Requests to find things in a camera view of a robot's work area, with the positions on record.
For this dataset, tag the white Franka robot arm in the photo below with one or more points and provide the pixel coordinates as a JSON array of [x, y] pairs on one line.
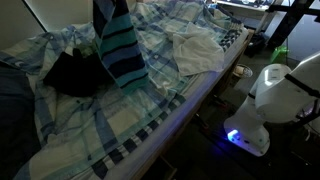
[[263, 113]]

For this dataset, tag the bed frame with mattress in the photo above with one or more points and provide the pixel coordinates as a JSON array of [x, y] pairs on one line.
[[180, 120]]

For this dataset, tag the blue teal striped towel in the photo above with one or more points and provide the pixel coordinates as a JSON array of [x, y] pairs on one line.
[[120, 50]]

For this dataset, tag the cluttered white desk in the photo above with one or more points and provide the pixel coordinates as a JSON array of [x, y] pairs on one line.
[[243, 6]]

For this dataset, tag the dark blue pillow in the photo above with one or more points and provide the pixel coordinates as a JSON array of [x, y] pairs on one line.
[[15, 123]]

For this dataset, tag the black tripod stand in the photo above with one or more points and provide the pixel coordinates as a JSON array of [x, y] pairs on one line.
[[290, 20]]

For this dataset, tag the green plastic bag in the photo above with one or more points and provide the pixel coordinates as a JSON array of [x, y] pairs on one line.
[[279, 55]]

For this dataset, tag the black garment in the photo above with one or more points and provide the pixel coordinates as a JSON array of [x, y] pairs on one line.
[[73, 76]]

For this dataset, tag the white waffle towel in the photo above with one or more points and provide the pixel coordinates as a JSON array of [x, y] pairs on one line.
[[196, 53]]

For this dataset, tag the black diagonal frame bar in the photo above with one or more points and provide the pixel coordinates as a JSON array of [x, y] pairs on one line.
[[308, 116]]

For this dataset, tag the olive green garment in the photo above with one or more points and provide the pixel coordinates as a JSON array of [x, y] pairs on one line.
[[87, 50]]

